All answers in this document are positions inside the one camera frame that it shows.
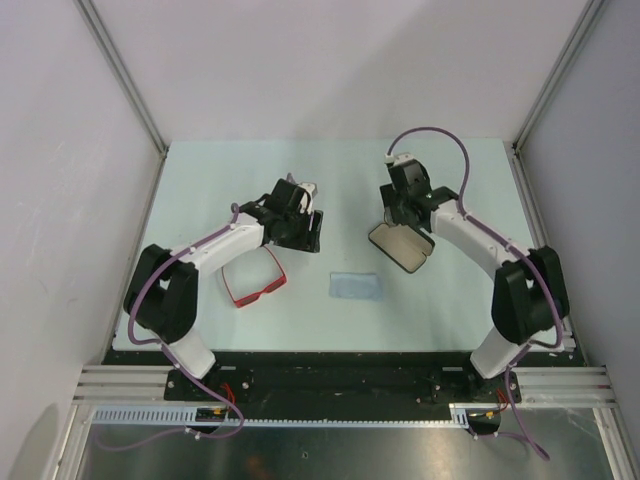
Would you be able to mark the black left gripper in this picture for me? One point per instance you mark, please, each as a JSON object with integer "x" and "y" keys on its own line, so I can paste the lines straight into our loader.
{"x": 309, "y": 240}

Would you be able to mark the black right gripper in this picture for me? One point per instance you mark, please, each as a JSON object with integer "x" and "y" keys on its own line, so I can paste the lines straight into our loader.
{"x": 390, "y": 196}

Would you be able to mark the dark green glasses case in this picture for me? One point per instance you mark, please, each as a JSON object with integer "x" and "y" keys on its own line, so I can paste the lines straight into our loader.
{"x": 404, "y": 246}

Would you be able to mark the light blue cleaning cloth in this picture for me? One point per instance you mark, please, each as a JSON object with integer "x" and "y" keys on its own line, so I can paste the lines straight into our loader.
{"x": 355, "y": 286}

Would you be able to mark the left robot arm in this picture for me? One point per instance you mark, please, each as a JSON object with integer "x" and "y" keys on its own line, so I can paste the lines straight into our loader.
{"x": 162, "y": 296}

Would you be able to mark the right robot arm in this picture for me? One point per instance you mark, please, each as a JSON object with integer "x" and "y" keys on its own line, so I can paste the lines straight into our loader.
{"x": 529, "y": 299}

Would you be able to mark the red sunglasses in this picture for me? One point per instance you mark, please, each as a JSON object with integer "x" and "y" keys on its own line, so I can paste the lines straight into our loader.
{"x": 253, "y": 276}

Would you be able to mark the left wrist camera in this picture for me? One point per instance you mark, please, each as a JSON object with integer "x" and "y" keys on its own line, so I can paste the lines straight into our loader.
{"x": 309, "y": 192}

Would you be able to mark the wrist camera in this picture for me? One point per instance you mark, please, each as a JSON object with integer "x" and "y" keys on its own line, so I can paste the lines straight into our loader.
{"x": 392, "y": 160}
{"x": 309, "y": 192}

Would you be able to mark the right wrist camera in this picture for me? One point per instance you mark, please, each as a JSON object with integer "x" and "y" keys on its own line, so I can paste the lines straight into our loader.
{"x": 392, "y": 160}

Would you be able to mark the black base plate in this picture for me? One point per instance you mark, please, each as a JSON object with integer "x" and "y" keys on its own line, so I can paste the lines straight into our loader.
{"x": 323, "y": 382}

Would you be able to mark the grey slotted cable duct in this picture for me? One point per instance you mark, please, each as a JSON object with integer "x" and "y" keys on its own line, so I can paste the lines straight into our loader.
{"x": 435, "y": 416}

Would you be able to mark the aluminium front rail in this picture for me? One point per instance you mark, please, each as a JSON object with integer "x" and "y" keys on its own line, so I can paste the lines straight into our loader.
{"x": 559, "y": 387}

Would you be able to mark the left aluminium frame post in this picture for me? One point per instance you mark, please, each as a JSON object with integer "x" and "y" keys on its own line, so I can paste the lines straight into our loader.
{"x": 115, "y": 61}

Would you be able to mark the aluminium frame post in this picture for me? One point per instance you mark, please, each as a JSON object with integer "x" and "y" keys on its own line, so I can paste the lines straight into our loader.
{"x": 115, "y": 61}
{"x": 576, "y": 41}

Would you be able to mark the right aluminium frame post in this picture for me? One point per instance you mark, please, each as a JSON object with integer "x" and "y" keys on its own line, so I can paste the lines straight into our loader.
{"x": 576, "y": 41}

